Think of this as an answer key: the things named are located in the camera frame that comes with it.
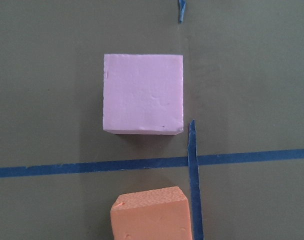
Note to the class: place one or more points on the pink foam cube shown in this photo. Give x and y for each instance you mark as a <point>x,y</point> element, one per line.
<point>143,94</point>

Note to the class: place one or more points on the orange foam cube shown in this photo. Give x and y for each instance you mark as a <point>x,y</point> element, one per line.
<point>158,214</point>

